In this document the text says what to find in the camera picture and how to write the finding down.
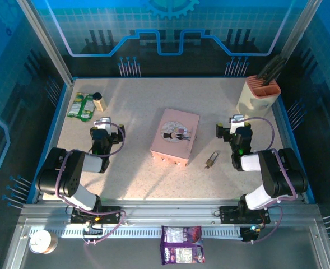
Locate brass padlock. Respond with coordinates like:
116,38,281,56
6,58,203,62
204,151,219,170

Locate pink tin box with cartoon couple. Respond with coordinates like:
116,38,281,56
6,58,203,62
150,108,201,168

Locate tan bottle with black cap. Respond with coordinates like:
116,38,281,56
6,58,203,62
92,92,108,113

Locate green snack packet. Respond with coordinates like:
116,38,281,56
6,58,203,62
67,92,95,123

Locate beige knife block orange top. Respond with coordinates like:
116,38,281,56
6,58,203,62
236,75,282,120

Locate white and tan tape roll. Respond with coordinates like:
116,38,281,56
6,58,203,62
29,229,59,255

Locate grey metal shelf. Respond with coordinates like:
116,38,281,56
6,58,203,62
3,218,330,269

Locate purple snack packet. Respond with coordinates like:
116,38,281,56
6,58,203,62
159,225,206,266

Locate aluminium side rail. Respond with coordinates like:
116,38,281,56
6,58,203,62
273,96,313,204
31,79,76,204

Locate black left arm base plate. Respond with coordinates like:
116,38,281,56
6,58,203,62
70,206,123,225

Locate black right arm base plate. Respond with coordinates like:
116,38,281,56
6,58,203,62
219,206,271,225

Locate black handled knife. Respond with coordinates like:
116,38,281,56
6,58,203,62
268,57,288,85
262,55,285,85
257,54,282,80

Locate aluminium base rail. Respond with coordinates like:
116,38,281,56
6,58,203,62
18,202,322,225

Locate white slotted cable duct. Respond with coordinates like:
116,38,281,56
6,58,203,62
29,225,244,239

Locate aluminium frame post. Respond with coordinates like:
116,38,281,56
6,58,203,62
15,0,75,86
280,0,323,63

